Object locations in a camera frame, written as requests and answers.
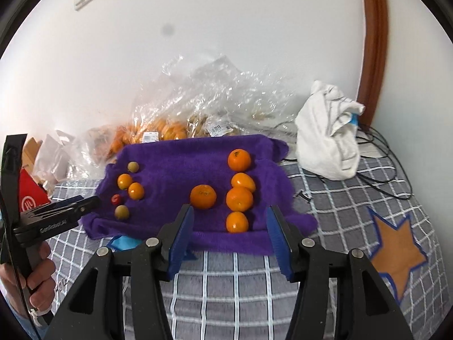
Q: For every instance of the small red fruit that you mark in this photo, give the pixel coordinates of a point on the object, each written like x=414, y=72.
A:
x=116, y=199

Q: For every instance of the red paper bag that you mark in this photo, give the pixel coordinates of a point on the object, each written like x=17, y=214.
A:
x=30, y=193

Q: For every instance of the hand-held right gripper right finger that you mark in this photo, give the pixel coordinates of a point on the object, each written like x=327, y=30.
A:
x=279, y=244

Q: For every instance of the cardboard box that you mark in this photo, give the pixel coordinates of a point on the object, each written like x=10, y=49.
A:
x=31, y=150

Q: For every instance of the large orange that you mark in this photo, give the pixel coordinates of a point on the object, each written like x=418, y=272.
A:
x=203, y=196

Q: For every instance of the green round fruit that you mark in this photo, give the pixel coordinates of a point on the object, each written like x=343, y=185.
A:
x=133, y=166
x=121, y=212

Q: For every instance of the grey checked blanket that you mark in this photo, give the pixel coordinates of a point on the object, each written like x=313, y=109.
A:
x=230, y=301

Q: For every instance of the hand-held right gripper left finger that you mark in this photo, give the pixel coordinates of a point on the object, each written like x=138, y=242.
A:
x=180, y=244

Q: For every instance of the white cloth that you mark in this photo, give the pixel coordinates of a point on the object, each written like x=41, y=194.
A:
x=325, y=138

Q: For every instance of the white translucent plastic bag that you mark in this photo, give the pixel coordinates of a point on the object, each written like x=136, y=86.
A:
x=53, y=152

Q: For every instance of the purple towel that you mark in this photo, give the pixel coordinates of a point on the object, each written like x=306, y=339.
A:
x=170, y=170

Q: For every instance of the small orange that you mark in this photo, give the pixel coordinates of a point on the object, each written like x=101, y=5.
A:
x=136, y=191
x=124, y=181

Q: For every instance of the large clear plastic bag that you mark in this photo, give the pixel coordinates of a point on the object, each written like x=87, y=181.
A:
x=219, y=95

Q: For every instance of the brown wooden door frame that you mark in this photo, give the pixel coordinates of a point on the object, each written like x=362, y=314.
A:
x=375, y=42

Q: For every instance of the person's left hand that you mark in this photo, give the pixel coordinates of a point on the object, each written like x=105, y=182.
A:
x=40, y=272

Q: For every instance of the small black clip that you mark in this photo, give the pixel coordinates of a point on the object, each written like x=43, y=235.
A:
x=302, y=196

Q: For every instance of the clear plastic bag of oranges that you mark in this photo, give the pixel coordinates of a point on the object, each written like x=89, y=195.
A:
x=102, y=141

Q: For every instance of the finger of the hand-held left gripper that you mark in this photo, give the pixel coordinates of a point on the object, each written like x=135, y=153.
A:
x=85, y=206
x=60, y=203

